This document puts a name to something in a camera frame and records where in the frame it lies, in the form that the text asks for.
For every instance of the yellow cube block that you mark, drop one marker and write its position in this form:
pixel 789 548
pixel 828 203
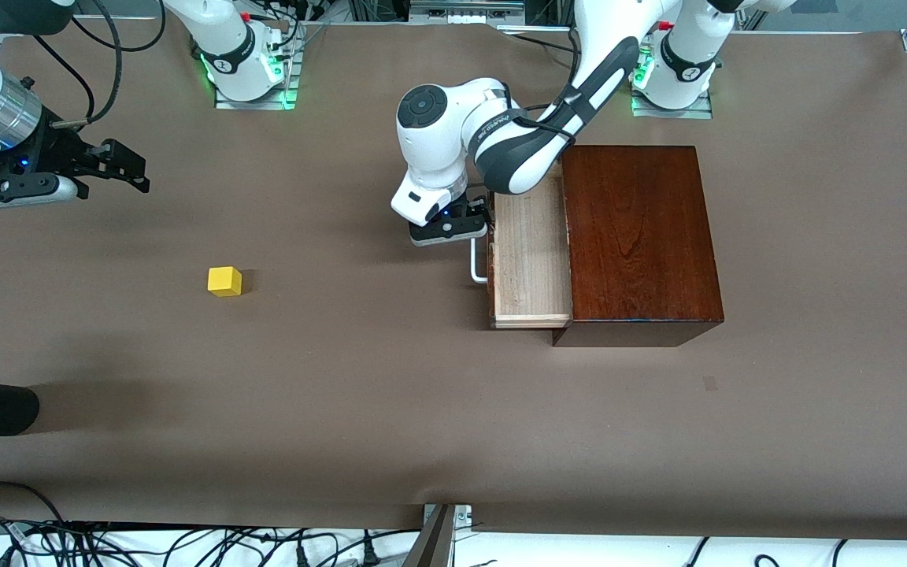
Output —
pixel 224 281

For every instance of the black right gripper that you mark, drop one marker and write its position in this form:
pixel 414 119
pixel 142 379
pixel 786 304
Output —
pixel 57 150

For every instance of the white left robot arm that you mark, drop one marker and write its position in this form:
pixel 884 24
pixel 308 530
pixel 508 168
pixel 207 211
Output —
pixel 438 134

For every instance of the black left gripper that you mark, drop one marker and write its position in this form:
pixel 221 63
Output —
pixel 475 209

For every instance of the light wood drawer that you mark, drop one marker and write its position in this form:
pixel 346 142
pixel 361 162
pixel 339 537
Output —
pixel 528 260

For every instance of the grey metal device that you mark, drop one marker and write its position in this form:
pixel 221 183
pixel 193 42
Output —
pixel 465 9

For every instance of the grey metal beam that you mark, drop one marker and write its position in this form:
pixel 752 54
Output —
pixel 431 547

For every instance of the dark brown wooden cabinet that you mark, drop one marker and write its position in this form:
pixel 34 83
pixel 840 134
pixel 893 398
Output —
pixel 642 236

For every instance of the silver corner bracket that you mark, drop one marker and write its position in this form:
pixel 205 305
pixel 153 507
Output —
pixel 461 516

